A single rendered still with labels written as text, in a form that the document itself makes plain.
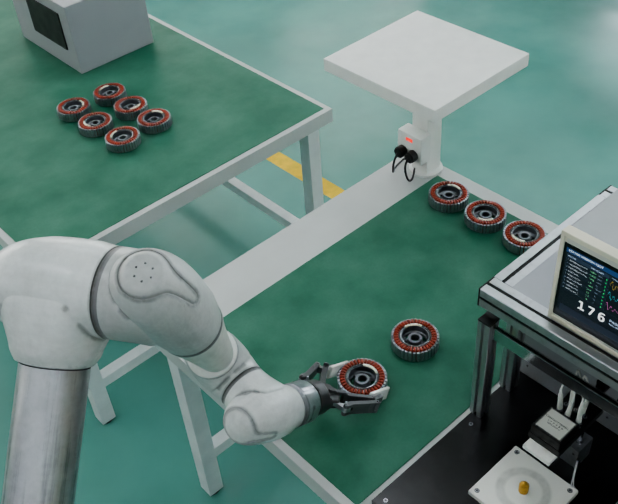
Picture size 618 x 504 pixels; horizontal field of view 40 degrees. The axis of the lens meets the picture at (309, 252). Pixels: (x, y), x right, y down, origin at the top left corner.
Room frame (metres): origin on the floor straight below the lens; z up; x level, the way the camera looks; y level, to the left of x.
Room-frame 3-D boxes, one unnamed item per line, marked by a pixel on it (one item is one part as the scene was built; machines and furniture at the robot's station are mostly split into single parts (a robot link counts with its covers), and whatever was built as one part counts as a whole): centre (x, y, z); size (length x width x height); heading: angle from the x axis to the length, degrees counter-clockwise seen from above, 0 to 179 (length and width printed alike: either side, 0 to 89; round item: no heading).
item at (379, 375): (1.23, -0.09, 0.77); 0.11 x 0.11 x 0.04
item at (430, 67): (1.89, -0.33, 0.98); 0.37 x 0.35 x 0.46; 39
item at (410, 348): (1.34, -0.23, 0.77); 0.11 x 0.11 x 0.04
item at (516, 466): (0.91, -0.38, 0.78); 0.15 x 0.15 x 0.01; 39
